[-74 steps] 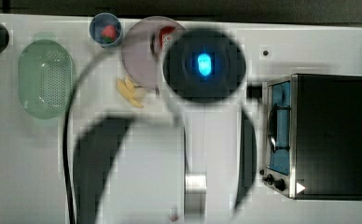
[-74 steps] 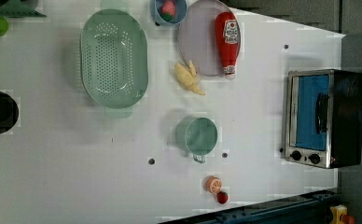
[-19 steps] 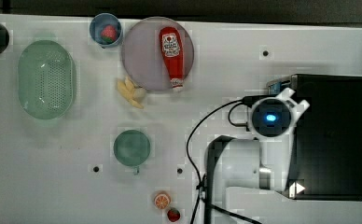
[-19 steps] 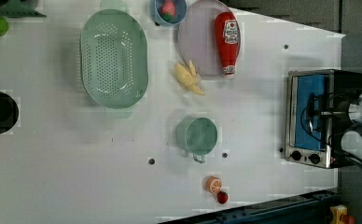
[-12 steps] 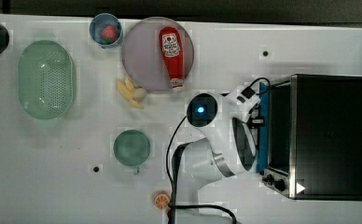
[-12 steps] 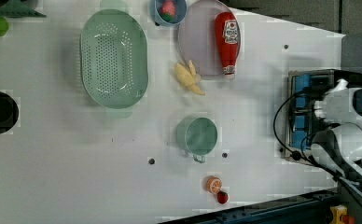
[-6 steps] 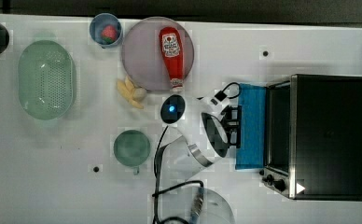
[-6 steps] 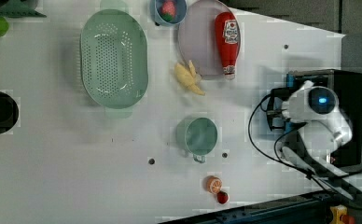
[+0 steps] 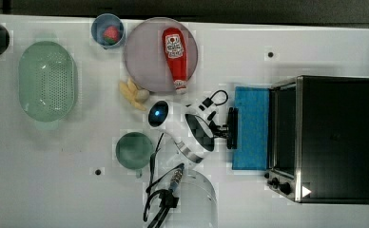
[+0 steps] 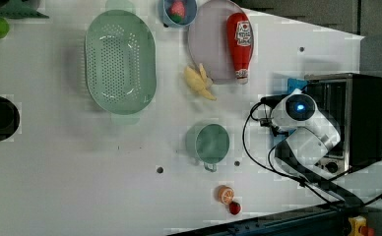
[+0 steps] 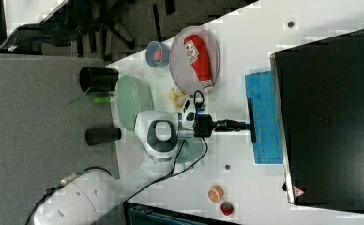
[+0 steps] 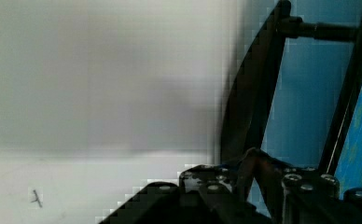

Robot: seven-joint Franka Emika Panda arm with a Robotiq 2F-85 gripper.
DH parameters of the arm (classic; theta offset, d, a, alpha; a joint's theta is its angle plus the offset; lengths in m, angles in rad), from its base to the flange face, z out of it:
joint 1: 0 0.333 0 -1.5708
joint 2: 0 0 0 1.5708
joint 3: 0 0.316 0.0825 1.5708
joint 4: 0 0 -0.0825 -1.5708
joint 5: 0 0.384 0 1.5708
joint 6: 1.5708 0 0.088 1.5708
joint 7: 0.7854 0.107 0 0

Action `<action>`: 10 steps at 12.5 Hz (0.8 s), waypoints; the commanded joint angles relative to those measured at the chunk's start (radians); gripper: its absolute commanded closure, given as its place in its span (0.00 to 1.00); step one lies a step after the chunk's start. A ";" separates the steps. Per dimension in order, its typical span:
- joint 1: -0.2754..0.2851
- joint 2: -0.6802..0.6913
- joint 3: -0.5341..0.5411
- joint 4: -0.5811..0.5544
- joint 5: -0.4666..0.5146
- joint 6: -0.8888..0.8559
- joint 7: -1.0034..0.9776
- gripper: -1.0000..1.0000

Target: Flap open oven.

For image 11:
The black cylinder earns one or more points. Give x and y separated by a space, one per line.
96 136
98 79

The black cylinder upper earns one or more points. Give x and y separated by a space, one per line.
98 79

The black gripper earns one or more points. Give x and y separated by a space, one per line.
204 124

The strawberry toy on table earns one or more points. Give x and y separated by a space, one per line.
226 208

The orange slice toy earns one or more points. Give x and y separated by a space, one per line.
215 194

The black cylinder lower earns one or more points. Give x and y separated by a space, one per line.
96 136

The black office chair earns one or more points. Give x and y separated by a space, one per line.
70 23

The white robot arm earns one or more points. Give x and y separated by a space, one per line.
84 197

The grey round plate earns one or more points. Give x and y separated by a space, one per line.
181 70

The green mug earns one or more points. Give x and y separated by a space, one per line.
190 150

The red ketchup bottle toy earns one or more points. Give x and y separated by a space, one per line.
197 54

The green perforated colander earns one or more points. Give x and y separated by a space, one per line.
132 97

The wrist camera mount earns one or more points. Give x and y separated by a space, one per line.
191 108

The black toaster oven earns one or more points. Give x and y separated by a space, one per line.
307 114

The peeled banana toy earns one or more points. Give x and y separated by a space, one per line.
177 98

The strawberry toy in cup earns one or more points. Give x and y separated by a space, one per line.
158 55

